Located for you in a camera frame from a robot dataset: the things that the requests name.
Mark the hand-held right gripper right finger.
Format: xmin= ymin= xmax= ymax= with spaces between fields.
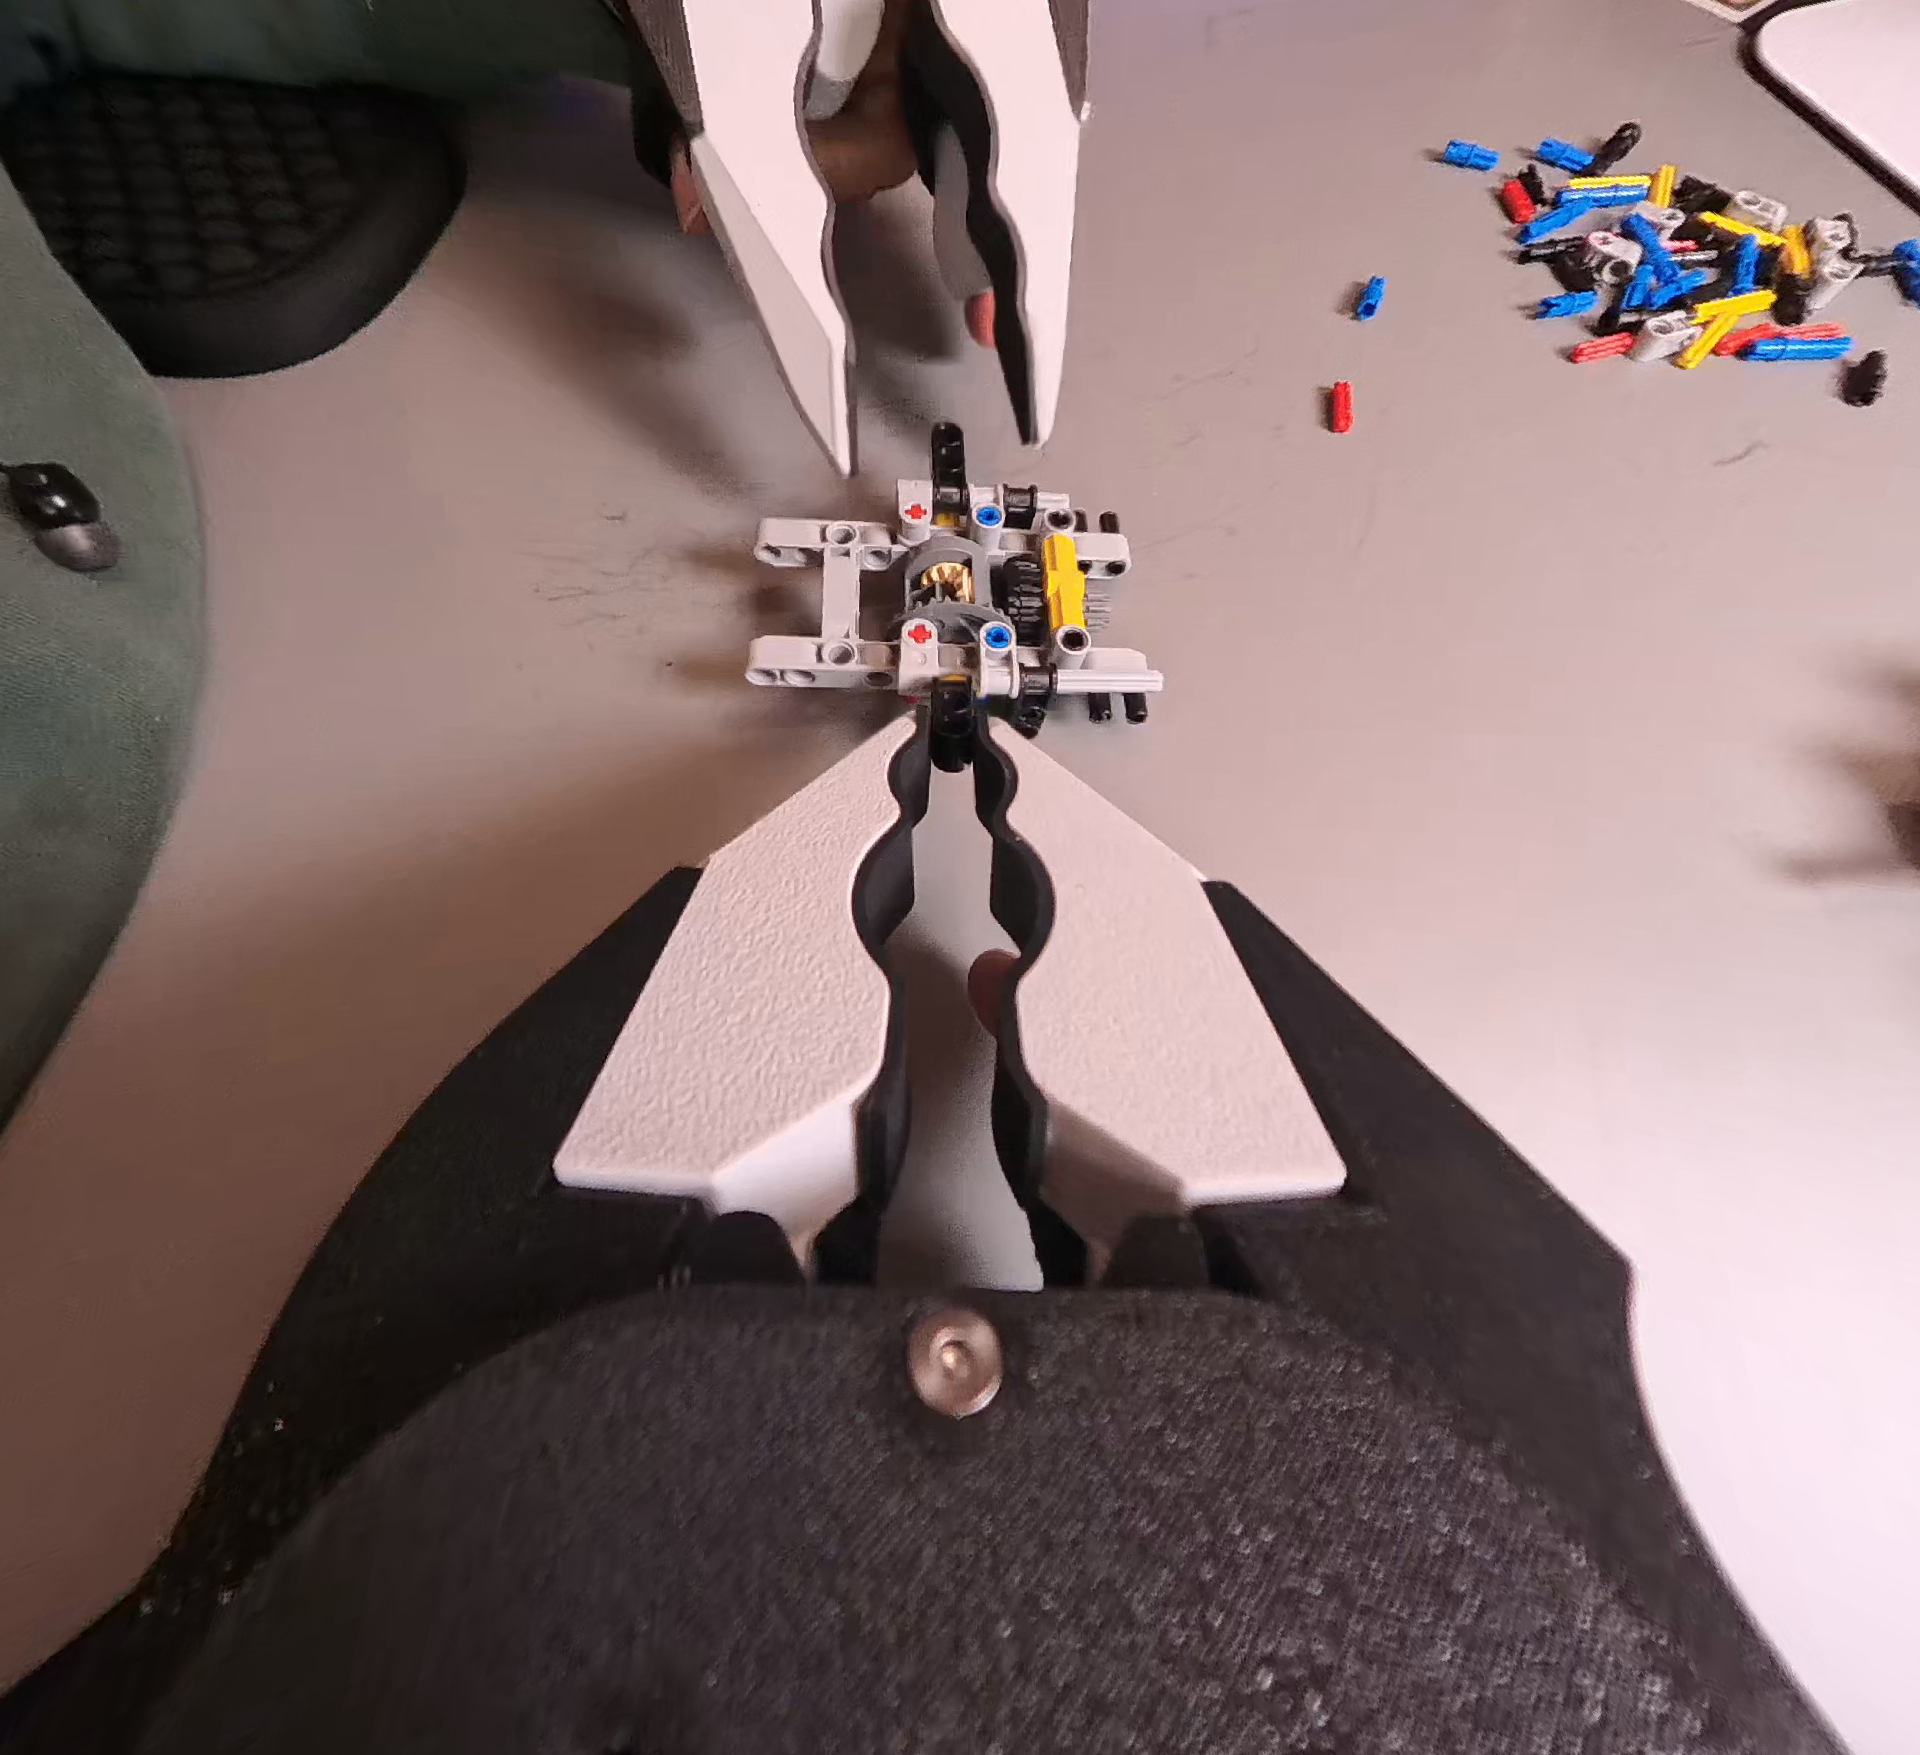
xmin=982 ymin=719 xmax=1349 ymax=1262

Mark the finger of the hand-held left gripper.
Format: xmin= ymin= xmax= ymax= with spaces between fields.
xmin=904 ymin=0 xmax=1095 ymax=451
xmin=661 ymin=0 xmax=861 ymax=478

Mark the person's green sweater torso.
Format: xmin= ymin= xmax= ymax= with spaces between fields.
xmin=0 ymin=164 xmax=209 ymax=1127

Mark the grey lego gear assembly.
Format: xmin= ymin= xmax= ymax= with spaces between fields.
xmin=745 ymin=477 xmax=1168 ymax=740

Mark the pile of small lego pins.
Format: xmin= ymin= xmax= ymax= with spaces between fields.
xmin=1439 ymin=119 xmax=1920 ymax=373

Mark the black clip-on microphone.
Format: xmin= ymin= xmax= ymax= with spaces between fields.
xmin=0 ymin=461 xmax=122 ymax=574

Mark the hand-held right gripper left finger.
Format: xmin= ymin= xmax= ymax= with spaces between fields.
xmin=552 ymin=709 xmax=921 ymax=1262

